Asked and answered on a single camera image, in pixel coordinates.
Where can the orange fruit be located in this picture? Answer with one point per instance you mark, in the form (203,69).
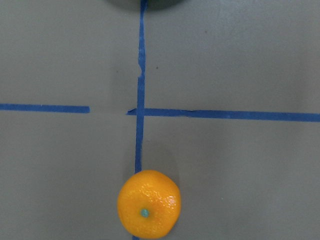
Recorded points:
(149,204)

